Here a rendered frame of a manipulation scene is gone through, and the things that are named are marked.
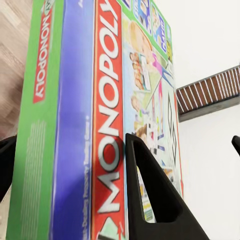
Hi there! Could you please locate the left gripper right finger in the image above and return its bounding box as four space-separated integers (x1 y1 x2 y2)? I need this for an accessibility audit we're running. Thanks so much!
125 133 210 240

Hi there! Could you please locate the board game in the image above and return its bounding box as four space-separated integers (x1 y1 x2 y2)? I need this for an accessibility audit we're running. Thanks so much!
5 0 185 240

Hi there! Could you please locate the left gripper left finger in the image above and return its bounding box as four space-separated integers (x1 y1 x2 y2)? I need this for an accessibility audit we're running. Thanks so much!
0 135 17 203

